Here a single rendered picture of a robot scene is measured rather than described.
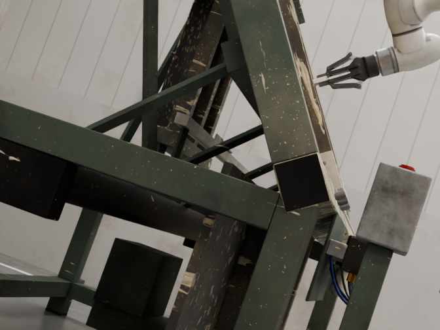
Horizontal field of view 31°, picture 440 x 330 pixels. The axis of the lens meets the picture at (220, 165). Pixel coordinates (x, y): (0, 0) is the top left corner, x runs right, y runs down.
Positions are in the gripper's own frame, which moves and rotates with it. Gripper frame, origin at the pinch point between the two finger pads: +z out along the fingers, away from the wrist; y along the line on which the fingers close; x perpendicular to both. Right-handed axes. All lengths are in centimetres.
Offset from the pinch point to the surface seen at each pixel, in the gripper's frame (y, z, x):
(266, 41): -9, 8, 79
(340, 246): -58, 5, 51
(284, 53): -13, 5, 79
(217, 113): 33, 54, -123
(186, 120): 2.6, 48.2, -10.9
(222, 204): -44, 28, 79
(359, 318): -76, 4, 76
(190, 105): 28, 58, -77
